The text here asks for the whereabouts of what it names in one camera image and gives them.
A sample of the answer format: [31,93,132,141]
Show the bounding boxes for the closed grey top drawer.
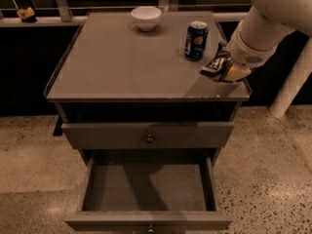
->
[61,122,234,150]

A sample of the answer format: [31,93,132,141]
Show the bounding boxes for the white ceramic bowl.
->
[131,6,162,32]

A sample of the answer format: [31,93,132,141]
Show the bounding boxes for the grey wooden drawer cabinet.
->
[43,11,253,234]

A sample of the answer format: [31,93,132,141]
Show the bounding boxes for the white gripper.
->
[221,20,287,82]

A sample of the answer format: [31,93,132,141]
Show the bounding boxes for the small yellow black object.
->
[17,7,36,22]

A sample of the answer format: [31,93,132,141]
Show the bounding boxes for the white diagonal post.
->
[269,38,312,118]

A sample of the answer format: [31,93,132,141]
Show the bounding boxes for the blue pepsi soda can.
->
[184,20,209,61]

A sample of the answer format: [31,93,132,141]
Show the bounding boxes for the round brass top knob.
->
[145,135,155,143]

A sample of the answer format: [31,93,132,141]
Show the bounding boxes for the grey metal railing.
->
[0,0,252,28]

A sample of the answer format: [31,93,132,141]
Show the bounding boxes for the round brass knob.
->
[145,135,155,143]
[147,224,155,234]

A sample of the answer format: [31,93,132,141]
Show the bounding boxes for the round brass middle knob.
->
[147,224,155,234]

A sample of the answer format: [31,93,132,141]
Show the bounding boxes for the open grey middle drawer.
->
[65,156,232,234]

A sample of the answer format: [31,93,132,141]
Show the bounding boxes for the blue chip bag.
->
[200,41,233,83]

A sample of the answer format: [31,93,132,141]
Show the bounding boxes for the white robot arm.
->
[222,0,312,81]

